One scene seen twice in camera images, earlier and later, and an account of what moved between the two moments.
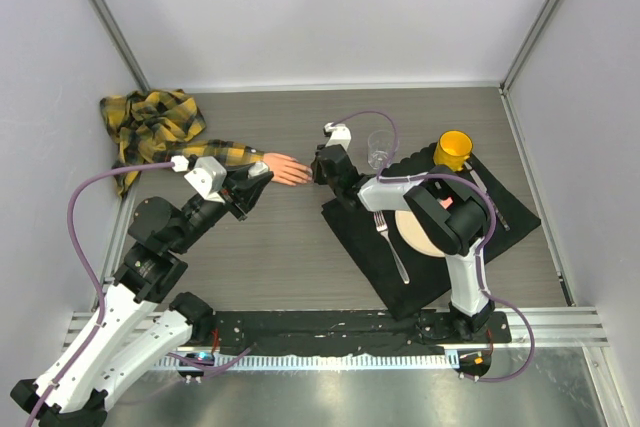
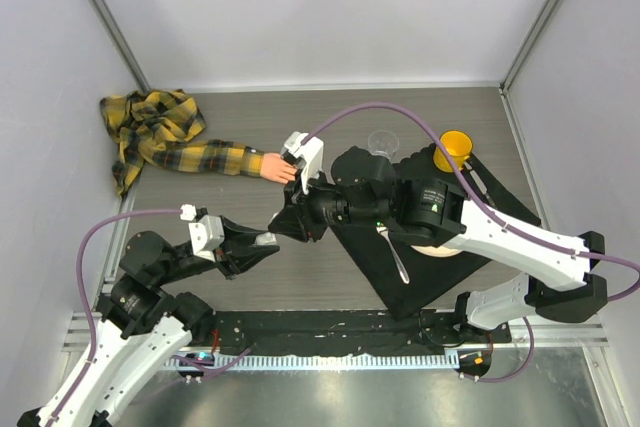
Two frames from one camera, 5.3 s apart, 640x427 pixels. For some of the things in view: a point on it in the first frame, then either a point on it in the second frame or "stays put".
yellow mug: x=452 y=149 stays put
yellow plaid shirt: x=154 y=126 stays put
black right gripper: x=318 y=178 → x=288 y=223
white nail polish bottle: x=257 y=167 → x=265 y=238
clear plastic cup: x=380 y=146 stays put
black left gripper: x=246 y=191 → x=230 y=254
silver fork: x=381 y=227 stays put
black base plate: x=341 y=333 stays put
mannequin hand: x=287 y=170 stays put
